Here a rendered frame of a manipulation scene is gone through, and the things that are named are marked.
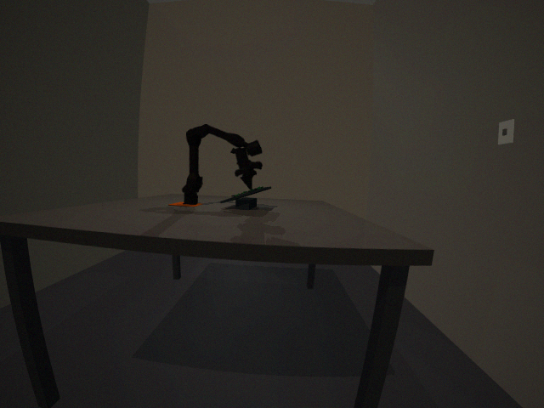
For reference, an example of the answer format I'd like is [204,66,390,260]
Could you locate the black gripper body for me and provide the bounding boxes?
[235,158,257,176]

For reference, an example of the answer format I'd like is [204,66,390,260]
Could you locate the dark grey switch panel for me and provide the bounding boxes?
[221,186,271,210]

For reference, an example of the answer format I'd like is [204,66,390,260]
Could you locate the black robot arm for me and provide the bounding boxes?
[182,124,263,205]

